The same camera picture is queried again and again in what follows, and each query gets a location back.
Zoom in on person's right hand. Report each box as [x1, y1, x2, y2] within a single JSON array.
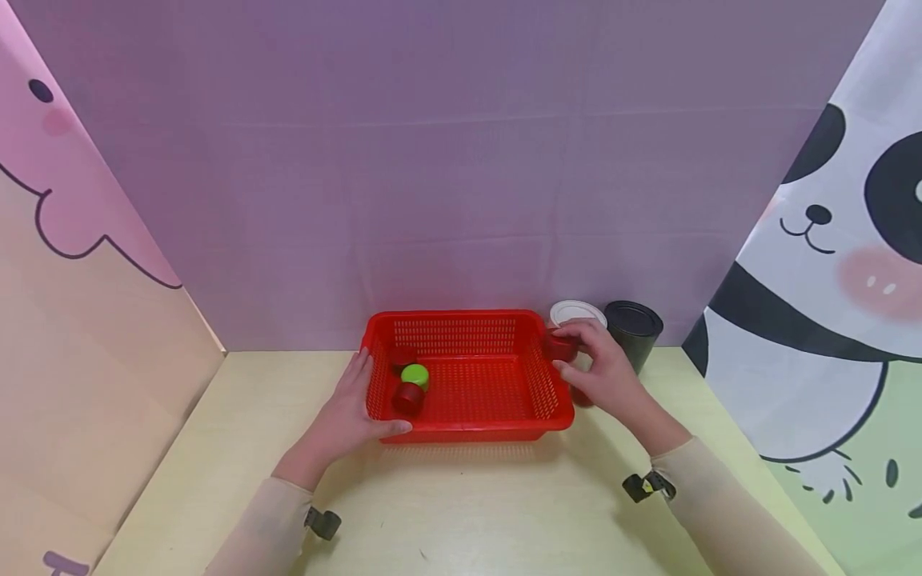
[[551, 318, 678, 442]]

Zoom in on person's left hand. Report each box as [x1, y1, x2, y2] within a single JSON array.
[[306, 348, 414, 466]]

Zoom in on red plastic mesh basket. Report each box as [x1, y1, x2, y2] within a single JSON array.
[[360, 310, 576, 444]]

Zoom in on person's left forearm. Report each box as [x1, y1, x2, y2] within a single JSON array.
[[203, 436, 348, 576]]

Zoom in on person's right forearm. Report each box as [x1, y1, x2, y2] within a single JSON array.
[[634, 406, 831, 576]]

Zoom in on black cylindrical can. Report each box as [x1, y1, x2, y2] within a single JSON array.
[[603, 300, 664, 376]]

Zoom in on black wrist band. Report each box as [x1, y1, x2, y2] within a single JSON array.
[[622, 470, 677, 504], [303, 506, 343, 542]]

